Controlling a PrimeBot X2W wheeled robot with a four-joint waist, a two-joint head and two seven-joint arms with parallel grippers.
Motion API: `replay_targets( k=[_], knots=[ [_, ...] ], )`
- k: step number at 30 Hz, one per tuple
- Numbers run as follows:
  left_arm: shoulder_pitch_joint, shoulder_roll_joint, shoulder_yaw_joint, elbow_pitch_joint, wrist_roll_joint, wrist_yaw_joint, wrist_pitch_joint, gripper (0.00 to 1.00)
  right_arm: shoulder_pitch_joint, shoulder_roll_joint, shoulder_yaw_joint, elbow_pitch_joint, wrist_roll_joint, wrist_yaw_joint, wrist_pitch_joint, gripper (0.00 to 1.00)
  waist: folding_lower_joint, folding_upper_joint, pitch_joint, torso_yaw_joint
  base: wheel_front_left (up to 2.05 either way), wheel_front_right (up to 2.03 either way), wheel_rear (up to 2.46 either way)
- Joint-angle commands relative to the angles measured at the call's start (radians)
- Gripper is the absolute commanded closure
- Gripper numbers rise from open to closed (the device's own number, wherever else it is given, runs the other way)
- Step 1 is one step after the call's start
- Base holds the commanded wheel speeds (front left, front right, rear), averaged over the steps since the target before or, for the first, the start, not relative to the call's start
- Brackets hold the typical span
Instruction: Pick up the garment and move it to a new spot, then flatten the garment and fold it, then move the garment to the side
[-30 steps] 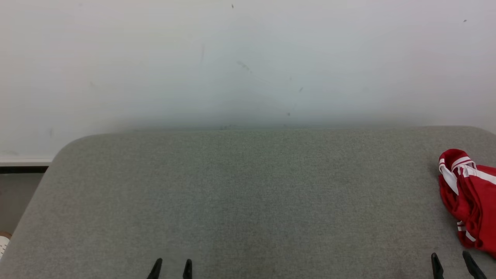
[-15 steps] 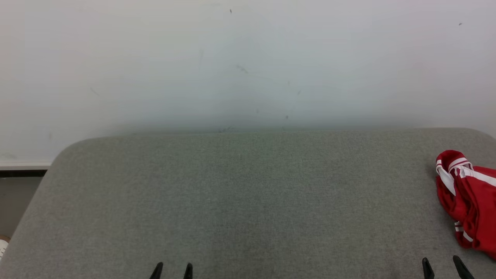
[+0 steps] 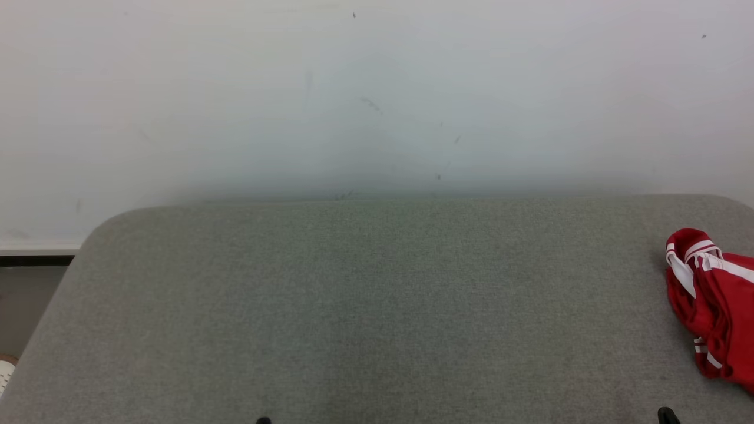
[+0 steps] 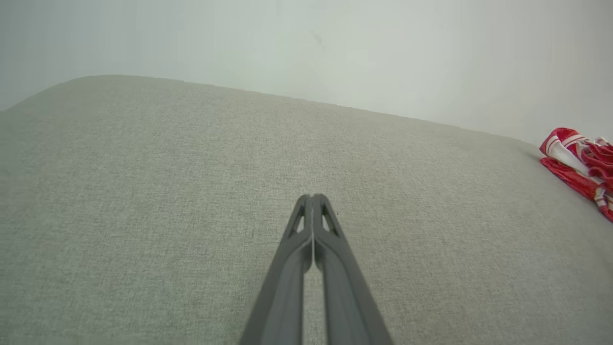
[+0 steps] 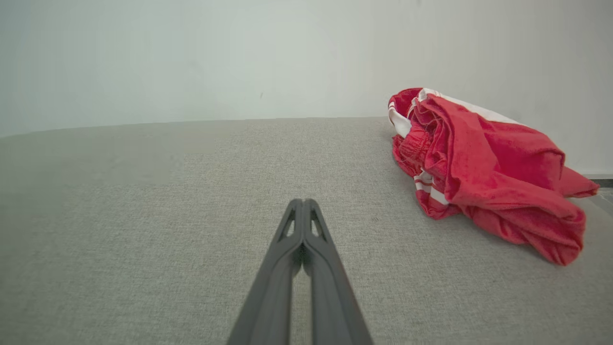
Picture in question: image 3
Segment red shorts with white stripes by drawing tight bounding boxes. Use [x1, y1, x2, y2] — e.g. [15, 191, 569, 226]
[693, 252, 754, 393]

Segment grey fabric sofa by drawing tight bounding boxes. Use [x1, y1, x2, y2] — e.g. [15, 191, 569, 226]
[0, 194, 754, 424]

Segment white laundry basket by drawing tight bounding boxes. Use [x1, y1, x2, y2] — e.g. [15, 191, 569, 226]
[0, 353, 19, 396]

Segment white black wall baseboard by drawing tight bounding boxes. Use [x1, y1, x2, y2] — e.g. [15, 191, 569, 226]
[0, 244, 81, 267]

